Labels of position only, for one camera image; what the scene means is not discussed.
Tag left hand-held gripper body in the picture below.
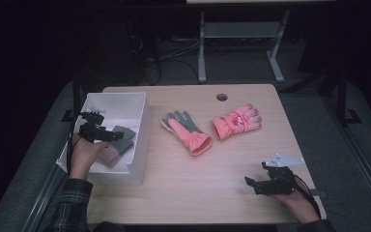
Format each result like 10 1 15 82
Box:
76 107 111 144

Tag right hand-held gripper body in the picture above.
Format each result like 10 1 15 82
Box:
260 154 305 196

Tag white storage box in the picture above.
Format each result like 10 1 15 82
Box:
55 91 153 187

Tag pink ski glove red print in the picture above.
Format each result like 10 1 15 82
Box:
212 102 263 141

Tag pink ski glove grey palm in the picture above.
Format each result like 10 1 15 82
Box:
159 109 214 158

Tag person's right hand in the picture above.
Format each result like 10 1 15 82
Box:
271 179 321 224

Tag person's left hand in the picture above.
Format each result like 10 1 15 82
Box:
69 133 110 180

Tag grey tape strip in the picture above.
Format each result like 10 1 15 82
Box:
308 189 328 198

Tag white metal stand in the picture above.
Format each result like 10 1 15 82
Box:
197 10 292 84

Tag right hand-held gripper black cable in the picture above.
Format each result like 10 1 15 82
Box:
292 174 323 220

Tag black metal post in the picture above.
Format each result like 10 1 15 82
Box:
334 67 363 126
61 69 82 123

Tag black floor cables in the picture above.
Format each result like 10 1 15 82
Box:
128 33 201 87

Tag aluminium rail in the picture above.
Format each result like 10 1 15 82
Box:
20 163 66 232
323 96 371 223

